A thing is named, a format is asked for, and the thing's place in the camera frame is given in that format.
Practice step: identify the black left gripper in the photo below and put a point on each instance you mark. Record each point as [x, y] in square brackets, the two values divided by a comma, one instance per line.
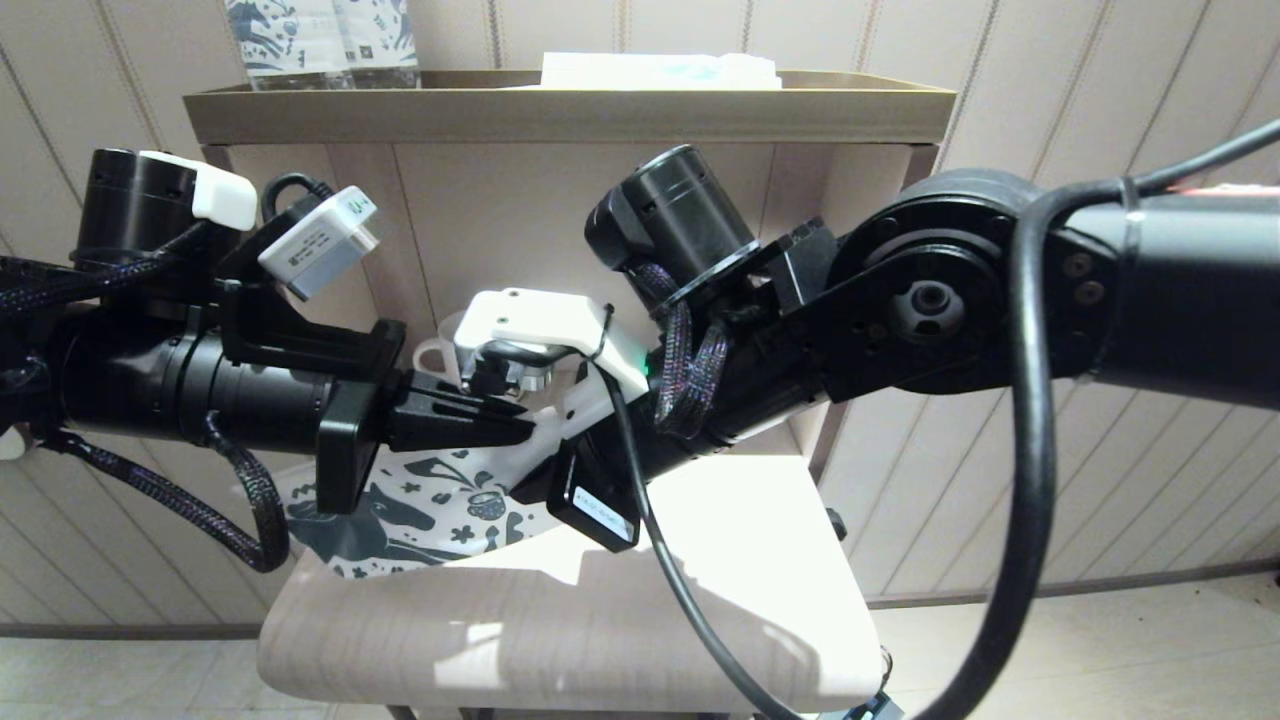
[350, 440]

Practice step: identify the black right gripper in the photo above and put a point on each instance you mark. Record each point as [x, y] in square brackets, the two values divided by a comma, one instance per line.
[590, 500]

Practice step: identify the white horse-print pouch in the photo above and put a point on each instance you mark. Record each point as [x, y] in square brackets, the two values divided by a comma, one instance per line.
[420, 510]

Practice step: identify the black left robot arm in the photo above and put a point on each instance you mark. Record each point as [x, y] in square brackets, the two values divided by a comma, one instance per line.
[130, 380]

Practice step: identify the beige wooden shelf unit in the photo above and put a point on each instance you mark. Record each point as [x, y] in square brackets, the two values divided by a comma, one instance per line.
[700, 560]

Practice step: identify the black braided right arm sleeve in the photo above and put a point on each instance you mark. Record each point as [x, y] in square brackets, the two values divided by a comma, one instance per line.
[685, 370]

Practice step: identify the small black knob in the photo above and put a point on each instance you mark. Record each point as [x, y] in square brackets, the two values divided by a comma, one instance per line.
[835, 523]

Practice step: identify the white blue flat package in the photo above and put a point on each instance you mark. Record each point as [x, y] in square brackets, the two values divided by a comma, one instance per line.
[660, 72]

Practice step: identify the patterned packages on top shelf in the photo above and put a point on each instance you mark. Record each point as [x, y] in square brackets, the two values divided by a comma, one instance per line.
[285, 35]

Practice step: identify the white dark-rimmed object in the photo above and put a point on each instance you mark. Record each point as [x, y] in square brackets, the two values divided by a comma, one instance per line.
[10, 442]

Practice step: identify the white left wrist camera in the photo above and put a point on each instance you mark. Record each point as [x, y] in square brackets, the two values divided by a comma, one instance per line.
[320, 245]

